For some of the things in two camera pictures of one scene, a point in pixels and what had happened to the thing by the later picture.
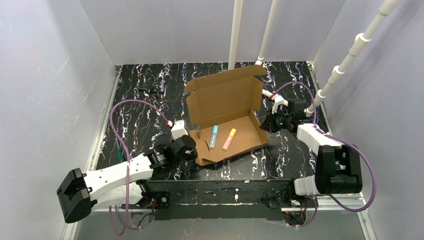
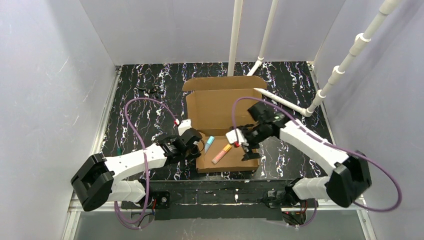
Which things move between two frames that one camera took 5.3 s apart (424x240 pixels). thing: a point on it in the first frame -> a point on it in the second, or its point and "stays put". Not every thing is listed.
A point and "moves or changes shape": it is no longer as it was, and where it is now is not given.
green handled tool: [120, 153] stays put
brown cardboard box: [225, 111] moves or changes shape
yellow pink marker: [229, 138] moves or changes shape
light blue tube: [213, 136] -> [209, 143]
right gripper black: [267, 122] -> [249, 144]
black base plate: [213, 199] stays put
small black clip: [153, 90] stays put
